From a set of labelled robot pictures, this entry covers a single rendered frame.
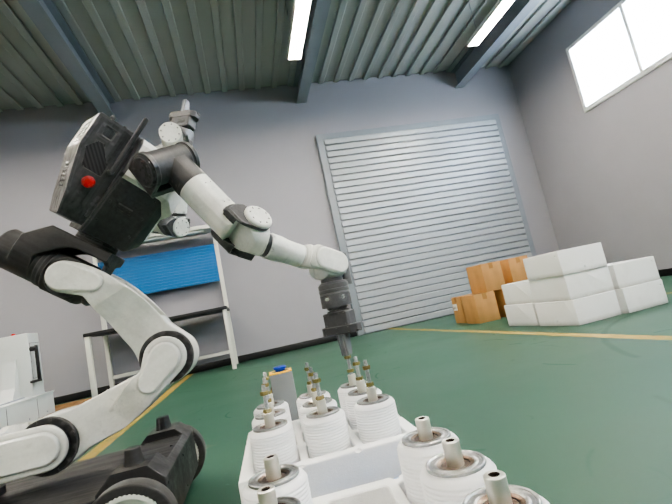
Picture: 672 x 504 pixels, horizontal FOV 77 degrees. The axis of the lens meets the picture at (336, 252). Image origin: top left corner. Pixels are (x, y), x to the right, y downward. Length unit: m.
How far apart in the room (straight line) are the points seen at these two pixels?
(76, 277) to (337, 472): 0.84
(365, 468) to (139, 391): 0.63
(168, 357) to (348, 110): 6.18
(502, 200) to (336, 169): 2.78
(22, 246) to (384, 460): 1.08
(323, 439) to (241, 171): 5.73
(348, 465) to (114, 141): 1.01
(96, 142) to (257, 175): 5.24
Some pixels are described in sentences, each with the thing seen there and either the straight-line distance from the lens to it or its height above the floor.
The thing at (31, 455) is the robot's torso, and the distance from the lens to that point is 1.37.
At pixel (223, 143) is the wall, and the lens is 6.66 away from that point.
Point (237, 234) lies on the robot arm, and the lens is 1.13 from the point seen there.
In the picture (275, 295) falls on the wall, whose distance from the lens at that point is 6.11.
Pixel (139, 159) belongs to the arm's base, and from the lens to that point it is 1.18.
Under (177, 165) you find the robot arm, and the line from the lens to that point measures 1.18.
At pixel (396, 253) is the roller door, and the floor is 1.07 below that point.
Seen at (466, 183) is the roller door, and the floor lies 1.97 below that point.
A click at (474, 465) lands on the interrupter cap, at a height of 0.25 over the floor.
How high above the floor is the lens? 0.48
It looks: 7 degrees up
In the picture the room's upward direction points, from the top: 12 degrees counter-clockwise
